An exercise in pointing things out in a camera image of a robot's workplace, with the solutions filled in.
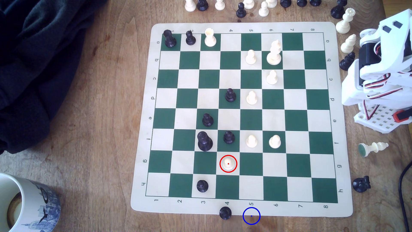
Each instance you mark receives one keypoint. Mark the white pawn chess piece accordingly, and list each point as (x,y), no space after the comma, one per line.
(251,141)
(263,11)
(228,162)
(220,5)
(250,58)
(251,98)
(272,78)
(190,5)

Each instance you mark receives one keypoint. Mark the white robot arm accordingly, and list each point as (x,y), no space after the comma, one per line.
(389,64)

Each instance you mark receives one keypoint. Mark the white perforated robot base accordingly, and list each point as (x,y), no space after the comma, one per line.
(383,121)

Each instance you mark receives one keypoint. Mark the black pawn chess piece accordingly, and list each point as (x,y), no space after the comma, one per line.
(230,96)
(241,12)
(225,213)
(202,186)
(229,138)
(207,121)
(202,5)
(190,39)

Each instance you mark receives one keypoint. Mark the black king chess piece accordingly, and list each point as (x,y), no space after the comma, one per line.
(205,142)

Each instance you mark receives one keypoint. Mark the white rook chess piece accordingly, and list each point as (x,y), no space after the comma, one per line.
(210,39)

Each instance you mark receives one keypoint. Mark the black rook chess piece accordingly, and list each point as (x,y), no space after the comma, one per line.
(169,40)

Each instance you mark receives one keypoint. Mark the white king chess piece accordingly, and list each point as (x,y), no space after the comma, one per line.
(274,56)

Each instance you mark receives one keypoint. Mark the green and cream chess mat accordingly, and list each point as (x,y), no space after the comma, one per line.
(297,164)

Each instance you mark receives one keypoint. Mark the black knight chess piece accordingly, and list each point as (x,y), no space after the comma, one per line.
(346,63)
(360,184)

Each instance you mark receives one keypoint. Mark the white bishop chess piece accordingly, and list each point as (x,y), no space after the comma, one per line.
(347,45)

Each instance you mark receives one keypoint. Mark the white queen chess piece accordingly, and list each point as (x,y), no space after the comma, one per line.
(343,24)

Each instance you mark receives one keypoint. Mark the black bishop chess piece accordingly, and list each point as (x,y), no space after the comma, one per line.
(338,11)

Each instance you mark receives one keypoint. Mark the white pawn f6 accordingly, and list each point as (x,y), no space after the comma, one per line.
(275,142)

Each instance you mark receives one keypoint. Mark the white bishop with green felt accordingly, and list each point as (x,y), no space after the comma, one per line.
(373,148)

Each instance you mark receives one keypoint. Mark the dark navy cloth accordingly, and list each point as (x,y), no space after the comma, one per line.
(38,64)

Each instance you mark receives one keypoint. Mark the white mug with blue print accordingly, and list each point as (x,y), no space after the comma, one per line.
(35,206)

